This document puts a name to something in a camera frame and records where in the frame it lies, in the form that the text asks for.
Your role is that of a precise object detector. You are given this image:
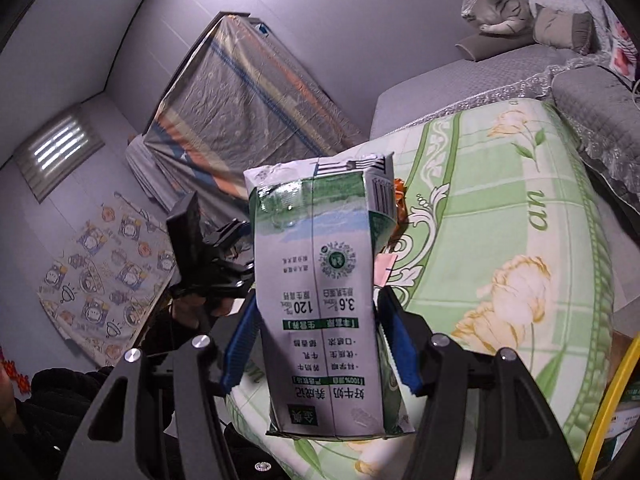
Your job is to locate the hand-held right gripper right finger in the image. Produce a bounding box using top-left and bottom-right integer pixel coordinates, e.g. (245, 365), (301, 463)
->
(375, 286), (591, 480)

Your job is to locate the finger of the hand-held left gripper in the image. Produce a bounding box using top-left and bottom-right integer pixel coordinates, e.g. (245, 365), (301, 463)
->
(165, 192), (203, 291)

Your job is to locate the grey bed mattress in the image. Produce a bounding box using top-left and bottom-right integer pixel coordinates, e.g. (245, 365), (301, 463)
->
(369, 42), (616, 138)

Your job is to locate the grey hanging cloth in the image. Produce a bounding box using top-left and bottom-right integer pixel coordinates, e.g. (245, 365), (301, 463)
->
(125, 132), (171, 206)

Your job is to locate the grey brown cushion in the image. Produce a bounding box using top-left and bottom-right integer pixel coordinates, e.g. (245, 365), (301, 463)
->
(532, 6), (595, 56)

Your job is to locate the orange snack wrapper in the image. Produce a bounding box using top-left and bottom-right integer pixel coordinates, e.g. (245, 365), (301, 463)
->
(392, 178), (411, 241)

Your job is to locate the striped sheet over wardrobe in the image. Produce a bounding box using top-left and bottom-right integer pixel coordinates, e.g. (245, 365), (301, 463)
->
(142, 12), (368, 216)

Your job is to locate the green floral bed sheet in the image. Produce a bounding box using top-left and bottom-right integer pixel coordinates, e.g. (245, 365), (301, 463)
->
(225, 97), (628, 480)

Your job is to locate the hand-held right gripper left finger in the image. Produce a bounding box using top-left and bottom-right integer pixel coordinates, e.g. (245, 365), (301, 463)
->
(55, 290), (261, 480)

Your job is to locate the white green medicine box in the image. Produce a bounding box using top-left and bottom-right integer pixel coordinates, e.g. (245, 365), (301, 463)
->
(602, 407), (640, 461)

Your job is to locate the cartoon printed wall cloth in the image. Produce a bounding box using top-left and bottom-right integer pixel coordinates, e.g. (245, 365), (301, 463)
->
(37, 192), (176, 368)

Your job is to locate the grey pillow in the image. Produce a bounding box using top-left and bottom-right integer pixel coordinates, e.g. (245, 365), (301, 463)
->
(455, 25), (538, 62)

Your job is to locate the green white milk carton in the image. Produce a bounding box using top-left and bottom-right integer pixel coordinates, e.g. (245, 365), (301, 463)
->
(243, 151), (416, 441)

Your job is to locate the baby print pillow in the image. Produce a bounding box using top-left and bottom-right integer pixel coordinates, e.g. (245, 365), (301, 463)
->
(607, 15), (640, 78)

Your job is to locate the plastic wrapped plush tiger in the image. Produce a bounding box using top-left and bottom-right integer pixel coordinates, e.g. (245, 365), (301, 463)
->
(461, 0), (538, 36)

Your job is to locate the person's left hand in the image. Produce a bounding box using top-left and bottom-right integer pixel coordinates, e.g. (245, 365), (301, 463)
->
(172, 292), (236, 328)

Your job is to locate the red orange decoration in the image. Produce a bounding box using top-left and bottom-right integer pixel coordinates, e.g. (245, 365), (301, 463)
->
(0, 345), (31, 396)

